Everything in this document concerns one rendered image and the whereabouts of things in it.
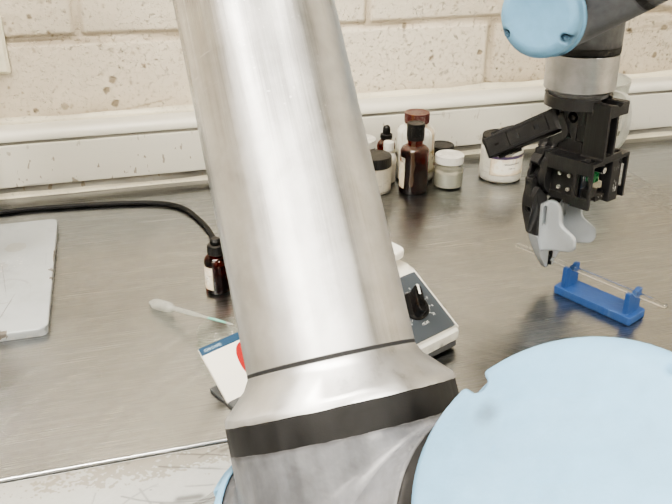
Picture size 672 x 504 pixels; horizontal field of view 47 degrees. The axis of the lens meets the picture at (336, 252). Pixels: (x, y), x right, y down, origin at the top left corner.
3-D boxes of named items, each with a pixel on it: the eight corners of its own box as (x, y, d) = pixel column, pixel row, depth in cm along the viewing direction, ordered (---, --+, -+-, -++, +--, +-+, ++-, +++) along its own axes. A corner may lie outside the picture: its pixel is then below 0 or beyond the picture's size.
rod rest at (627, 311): (644, 316, 87) (650, 288, 85) (628, 327, 85) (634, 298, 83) (568, 283, 93) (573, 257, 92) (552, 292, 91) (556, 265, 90)
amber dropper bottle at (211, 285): (231, 282, 93) (227, 230, 90) (231, 294, 91) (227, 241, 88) (206, 284, 93) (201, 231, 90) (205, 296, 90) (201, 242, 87)
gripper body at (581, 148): (584, 218, 82) (600, 107, 77) (519, 196, 88) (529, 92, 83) (623, 200, 87) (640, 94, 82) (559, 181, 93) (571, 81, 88)
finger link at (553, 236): (563, 286, 88) (574, 211, 84) (521, 269, 92) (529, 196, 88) (579, 279, 90) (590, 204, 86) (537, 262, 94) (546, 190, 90)
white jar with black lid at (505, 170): (471, 172, 128) (474, 130, 125) (506, 167, 130) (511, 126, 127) (491, 186, 122) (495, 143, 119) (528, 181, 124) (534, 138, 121)
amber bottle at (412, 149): (430, 188, 121) (435, 120, 116) (421, 197, 118) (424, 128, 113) (404, 183, 123) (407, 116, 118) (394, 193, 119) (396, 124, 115)
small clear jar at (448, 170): (431, 179, 124) (433, 148, 122) (460, 180, 124) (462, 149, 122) (434, 190, 120) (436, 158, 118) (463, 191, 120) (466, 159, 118)
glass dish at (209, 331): (215, 328, 84) (213, 311, 83) (259, 339, 82) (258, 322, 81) (187, 354, 80) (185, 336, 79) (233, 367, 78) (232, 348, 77)
